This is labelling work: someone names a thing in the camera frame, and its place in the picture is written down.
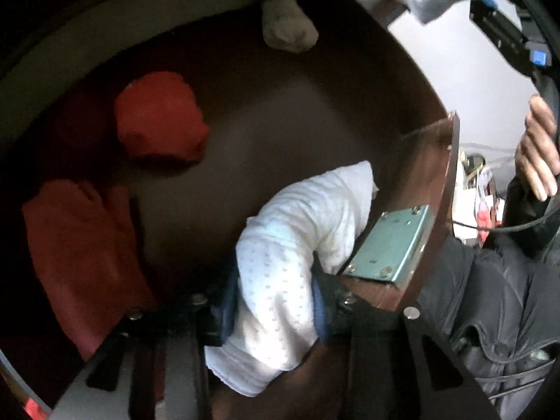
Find black cable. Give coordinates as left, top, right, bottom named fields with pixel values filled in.
left=453, top=190, right=560, bottom=233

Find beige rolled cloth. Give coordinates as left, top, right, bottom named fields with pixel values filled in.
left=261, top=0, right=319, bottom=53

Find person's black jacket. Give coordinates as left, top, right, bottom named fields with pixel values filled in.
left=415, top=234, right=560, bottom=420

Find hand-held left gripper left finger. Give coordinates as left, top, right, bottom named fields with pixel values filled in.
left=52, top=267, right=239, bottom=420

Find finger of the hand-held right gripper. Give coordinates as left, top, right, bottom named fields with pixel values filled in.
left=469, top=0, right=526, bottom=60

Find person's right forearm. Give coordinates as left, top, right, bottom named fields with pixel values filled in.
left=483, top=170, right=560, bottom=263

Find large red folded cloth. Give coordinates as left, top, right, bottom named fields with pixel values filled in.
left=22, top=178, right=158, bottom=362

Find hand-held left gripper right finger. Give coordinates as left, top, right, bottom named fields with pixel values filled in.
left=311, top=278, right=502, bottom=420

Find white dotted underwear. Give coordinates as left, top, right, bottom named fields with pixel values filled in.
left=203, top=160, right=379, bottom=397

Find small red cloth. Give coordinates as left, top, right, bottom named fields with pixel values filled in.
left=114, top=71, right=210, bottom=163

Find person's right hand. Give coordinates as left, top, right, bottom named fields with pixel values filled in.
left=514, top=95, right=560, bottom=202

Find green metal bracket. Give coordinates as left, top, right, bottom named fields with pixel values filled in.
left=342, top=205, right=435, bottom=290

